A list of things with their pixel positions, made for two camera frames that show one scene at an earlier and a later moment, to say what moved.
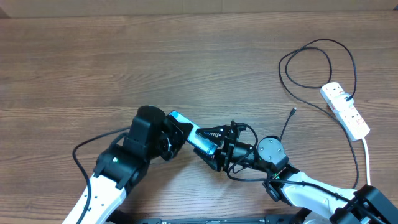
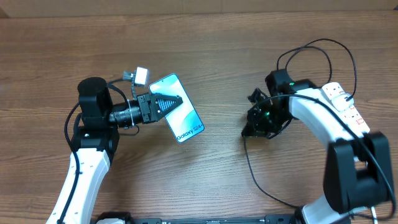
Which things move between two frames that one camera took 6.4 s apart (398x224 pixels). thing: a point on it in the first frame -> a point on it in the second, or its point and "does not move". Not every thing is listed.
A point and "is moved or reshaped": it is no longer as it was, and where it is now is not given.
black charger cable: x=288 y=123 is moved or reshaped
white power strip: x=348 y=117 does not move
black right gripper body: x=227 y=150 -> x=269 y=122
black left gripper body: x=174 y=140 -> x=144 y=101
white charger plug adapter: x=339 y=102 does not move
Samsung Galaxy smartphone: x=196 y=139 -> x=184 y=121
